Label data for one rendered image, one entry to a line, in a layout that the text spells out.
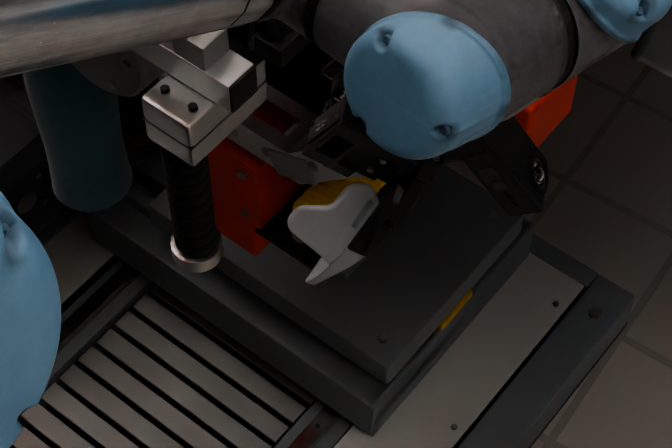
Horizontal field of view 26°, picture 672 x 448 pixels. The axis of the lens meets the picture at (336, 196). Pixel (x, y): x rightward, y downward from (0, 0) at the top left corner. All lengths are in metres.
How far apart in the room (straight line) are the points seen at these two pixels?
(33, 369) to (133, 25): 0.25
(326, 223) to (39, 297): 0.53
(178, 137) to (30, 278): 0.64
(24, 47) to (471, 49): 0.22
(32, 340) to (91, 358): 1.53
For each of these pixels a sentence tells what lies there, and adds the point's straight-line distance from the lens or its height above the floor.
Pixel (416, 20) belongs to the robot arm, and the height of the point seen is 1.25.
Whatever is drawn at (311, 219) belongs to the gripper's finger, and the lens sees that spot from 0.99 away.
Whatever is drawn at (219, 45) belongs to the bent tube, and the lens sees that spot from 1.07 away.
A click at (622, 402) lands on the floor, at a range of 2.06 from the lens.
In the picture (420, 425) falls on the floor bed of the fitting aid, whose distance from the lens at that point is 1.92.
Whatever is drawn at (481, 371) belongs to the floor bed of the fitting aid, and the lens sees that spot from 1.97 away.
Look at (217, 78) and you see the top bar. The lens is 1.07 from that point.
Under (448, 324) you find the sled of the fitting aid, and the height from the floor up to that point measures 0.17.
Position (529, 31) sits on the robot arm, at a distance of 0.77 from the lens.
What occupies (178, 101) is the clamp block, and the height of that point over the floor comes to 0.95.
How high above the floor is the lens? 1.78
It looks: 54 degrees down
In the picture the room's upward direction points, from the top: straight up
